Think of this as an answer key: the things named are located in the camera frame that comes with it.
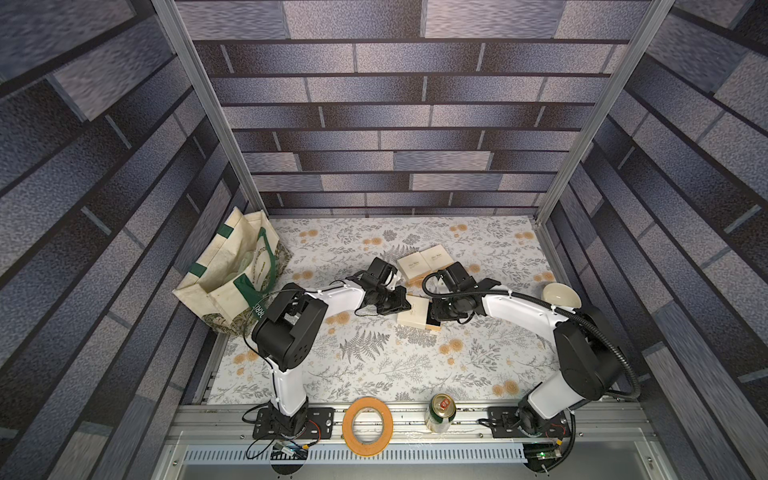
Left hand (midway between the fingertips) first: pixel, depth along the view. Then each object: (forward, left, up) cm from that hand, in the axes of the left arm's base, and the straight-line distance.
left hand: (413, 305), depth 90 cm
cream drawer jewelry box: (-2, -2, -1) cm, 4 cm away
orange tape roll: (-37, +12, -2) cm, 39 cm away
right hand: (-1, -6, -1) cm, 6 cm away
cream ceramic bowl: (+5, -48, 0) cm, 48 cm away
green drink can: (-30, -5, +5) cm, 31 cm away
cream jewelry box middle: (+16, -1, -1) cm, 16 cm away
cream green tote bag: (-2, +49, +17) cm, 52 cm away
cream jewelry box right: (+19, -10, -1) cm, 22 cm away
